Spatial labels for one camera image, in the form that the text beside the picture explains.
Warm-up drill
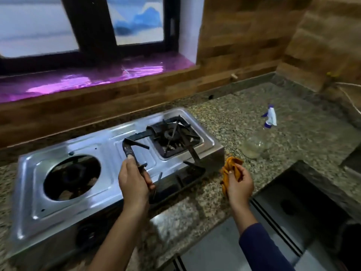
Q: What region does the steel kitchen sink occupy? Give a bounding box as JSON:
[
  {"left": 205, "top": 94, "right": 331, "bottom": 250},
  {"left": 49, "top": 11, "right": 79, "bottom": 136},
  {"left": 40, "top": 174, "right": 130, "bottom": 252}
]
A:
[{"left": 161, "top": 160, "right": 361, "bottom": 271}]

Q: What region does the clear spray bottle white nozzle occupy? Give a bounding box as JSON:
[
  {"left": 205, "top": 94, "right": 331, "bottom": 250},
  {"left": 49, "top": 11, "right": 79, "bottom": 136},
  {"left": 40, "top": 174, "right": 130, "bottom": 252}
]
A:
[{"left": 241, "top": 104, "right": 278, "bottom": 160}]

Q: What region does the orange cleaning cloth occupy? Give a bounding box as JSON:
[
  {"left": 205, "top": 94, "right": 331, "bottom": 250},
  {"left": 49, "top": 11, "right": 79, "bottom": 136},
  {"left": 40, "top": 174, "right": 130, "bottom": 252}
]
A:
[{"left": 220, "top": 156, "right": 244, "bottom": 197}]

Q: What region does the person's left forearm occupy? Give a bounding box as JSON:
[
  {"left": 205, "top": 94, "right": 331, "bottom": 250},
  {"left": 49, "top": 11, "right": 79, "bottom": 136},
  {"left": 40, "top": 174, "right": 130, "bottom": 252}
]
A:
[{"left": 86, "top": 201, "right": 150, "bottom": 271}]

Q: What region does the stainless steel two-burner gas stove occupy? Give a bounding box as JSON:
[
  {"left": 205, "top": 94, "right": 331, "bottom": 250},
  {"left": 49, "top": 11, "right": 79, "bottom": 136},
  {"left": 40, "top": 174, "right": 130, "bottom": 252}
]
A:
[{"left": 7, "top": 107, "right": 225, "bottom": 271}]

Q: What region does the person's right forearm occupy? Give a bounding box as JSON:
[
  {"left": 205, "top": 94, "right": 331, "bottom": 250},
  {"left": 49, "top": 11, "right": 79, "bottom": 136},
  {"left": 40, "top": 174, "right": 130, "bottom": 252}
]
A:
[{"left": 230, "top": 202, "right": 296, "bottom": 271}]

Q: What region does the person's left hand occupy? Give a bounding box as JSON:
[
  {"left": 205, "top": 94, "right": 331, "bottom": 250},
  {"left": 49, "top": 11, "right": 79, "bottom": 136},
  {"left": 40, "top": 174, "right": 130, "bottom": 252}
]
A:
[{"left": 118, "top": 155, "right": 156, "bottom": 207}]

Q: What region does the person's right hand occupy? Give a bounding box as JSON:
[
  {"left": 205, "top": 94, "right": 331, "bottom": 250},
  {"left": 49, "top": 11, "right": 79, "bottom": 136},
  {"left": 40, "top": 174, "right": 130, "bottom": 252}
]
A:
[{"left": 227, "top": 163, "right": 255, "bottom": 206}]

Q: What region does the white cable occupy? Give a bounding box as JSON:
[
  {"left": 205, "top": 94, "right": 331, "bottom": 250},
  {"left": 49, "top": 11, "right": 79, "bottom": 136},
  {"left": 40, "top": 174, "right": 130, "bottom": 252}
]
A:
[{"left": 335, "top": 82, "right": 361, "bottom": 115}]

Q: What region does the black metal pan support grate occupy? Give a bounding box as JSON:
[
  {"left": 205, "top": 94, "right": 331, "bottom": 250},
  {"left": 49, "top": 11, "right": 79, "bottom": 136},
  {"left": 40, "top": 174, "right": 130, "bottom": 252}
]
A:
[{"left": 122, "top": 115, "right": 206, "bottom": 204}]

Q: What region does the glossy purple window sill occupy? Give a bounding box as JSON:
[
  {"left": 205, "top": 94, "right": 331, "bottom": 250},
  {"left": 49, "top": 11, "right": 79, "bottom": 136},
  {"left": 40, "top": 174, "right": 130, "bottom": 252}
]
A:
[{"left": 0, "top": 53, "right": 196, "bottom": 104}]

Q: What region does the black gas burner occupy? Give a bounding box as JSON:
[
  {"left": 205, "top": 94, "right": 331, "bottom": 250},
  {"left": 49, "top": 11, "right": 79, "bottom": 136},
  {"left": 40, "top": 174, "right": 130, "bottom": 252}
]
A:
[{"left": 162, "top": 127, "right": 185, "bottom": 147}]

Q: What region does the dark framed window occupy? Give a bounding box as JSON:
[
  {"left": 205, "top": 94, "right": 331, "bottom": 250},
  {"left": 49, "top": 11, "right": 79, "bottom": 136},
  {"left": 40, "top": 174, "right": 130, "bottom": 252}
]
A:
[{"left": 0, "top": 0, "right": 181, "bottom": 75}]

